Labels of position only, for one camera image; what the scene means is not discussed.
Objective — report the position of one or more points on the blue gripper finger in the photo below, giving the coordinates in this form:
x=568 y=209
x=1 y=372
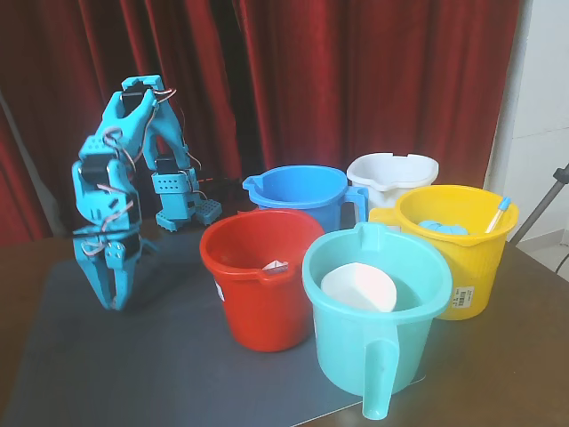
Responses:
x=123 y=280
x=95 y=278

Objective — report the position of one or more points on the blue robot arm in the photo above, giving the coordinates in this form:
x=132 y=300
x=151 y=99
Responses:
x=164 y=124

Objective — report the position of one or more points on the dark grey mat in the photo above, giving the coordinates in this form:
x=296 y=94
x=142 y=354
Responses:
x=111 y=364

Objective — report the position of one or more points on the small white label sticker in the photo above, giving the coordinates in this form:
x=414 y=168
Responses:
x=219 y=291

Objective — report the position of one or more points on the red plastic bucket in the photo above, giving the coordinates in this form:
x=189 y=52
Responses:
x=262 y=316

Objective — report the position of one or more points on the white folded paper boat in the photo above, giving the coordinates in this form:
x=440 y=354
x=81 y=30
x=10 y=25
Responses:
x=275 y=266

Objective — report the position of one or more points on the blue plastic bucket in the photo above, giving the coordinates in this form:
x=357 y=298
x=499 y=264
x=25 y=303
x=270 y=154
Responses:
x=306 y=189

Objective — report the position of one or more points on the teal plastic bucket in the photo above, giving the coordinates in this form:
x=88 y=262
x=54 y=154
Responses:
x=347 y=347

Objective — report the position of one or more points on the white paper bowl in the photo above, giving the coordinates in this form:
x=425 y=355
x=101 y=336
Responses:
x=358 y=287

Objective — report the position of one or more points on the white plastic bucket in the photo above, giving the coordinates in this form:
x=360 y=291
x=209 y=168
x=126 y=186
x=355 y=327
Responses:
x=391 y=173

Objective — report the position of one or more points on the red curtain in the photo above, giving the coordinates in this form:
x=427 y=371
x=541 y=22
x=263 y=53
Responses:
x=355 y=66

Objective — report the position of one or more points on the light blue glove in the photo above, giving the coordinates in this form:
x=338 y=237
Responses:
x=444 y=228

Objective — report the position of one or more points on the barcode label sticker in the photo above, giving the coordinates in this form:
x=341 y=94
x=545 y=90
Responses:
x=462 y=295

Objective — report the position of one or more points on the yellow plastic bucket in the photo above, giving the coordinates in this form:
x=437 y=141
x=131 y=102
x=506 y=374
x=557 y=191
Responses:
x=471 y=267

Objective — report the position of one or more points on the syringe with blue cap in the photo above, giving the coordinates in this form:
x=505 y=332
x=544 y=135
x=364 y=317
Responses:
x=502 y=207

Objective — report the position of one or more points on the grey tripod stand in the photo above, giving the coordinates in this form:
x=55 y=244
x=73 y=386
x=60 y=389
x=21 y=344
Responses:
x=544 y=200

